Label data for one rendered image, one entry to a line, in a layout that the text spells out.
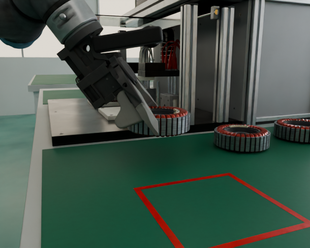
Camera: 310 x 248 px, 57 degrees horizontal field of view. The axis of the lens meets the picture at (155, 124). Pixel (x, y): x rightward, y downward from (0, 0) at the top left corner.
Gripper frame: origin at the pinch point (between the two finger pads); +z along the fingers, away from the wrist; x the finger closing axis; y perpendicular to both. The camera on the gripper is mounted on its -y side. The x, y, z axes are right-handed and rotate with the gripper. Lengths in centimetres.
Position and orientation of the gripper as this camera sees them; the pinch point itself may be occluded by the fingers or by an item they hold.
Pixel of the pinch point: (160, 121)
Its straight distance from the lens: 51.5
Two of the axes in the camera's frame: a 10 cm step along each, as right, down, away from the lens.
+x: -0.2, 2.4, -9.7
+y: -8.1, 5.6, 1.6
